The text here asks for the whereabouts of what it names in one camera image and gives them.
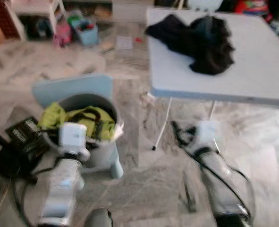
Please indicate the white crumpled sheet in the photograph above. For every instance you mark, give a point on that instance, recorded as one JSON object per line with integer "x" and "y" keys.
{"x": 119, "y": 130}

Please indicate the white folding table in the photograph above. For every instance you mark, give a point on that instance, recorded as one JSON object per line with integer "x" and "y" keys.
{"x": 257, "y": 66}

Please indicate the grey laundry bucket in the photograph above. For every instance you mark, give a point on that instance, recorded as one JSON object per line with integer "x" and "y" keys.
{"x": 106, "y": 153}

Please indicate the black garment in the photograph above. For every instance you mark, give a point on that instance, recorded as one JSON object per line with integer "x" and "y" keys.
{"x": 170, "y": 35}

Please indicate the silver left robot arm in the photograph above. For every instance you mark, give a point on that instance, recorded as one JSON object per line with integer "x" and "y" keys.
{"x": 63, "y": 184}

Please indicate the light blue child chair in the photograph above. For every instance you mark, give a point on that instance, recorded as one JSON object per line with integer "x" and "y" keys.
{"x": 73, "y": 85}

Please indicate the pink bag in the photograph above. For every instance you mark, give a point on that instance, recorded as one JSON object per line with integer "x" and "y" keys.
{"x": 63, "y": 33}

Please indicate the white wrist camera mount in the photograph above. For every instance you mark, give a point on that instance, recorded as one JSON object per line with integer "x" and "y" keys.
{"x": 207, "y": 135}
{"x": 73, "y": 137}

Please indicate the red bag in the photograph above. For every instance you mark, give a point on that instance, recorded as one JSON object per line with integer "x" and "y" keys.
{"x": 252, "y": 8}

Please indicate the blue toy bin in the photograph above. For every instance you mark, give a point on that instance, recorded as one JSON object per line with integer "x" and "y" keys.
{"x": 86, "y": 33}

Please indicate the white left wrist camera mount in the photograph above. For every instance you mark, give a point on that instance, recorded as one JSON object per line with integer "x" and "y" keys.
{"x": 73, "y": 137}

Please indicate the white paper sheet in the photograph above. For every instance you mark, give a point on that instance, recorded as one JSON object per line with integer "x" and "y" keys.
{"x": 124, "y": 42}

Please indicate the yellow-green garment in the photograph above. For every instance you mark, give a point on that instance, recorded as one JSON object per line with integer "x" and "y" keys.
{"x": 54, "y": 116}

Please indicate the black box white lettering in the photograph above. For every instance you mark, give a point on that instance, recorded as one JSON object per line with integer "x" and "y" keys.
{"x": 26, "y": 135}

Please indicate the small red item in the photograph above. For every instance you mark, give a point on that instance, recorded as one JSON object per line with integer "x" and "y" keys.
{"x": 138, "y": 40}

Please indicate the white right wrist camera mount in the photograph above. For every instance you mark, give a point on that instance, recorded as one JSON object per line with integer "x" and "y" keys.
{"x": 207, "y": 135}

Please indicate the small white table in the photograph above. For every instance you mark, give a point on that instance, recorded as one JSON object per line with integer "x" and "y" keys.
{"x": 35, "y": 7}

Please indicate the small wooden block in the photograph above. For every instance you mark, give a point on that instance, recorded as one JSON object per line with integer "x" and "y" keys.
{"x": 106, "y": 47}

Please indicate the grey robot left leg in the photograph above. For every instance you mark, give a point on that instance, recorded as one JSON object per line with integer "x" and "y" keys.
{"x": 99, "y": 218}

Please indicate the dark jacket grey lining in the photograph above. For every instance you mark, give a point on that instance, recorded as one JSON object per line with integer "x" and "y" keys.
{"x": 215, "y": 56}

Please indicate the pale blue plastic chair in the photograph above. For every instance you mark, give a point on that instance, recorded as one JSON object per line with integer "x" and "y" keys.
{"x": 205, "y": 4}

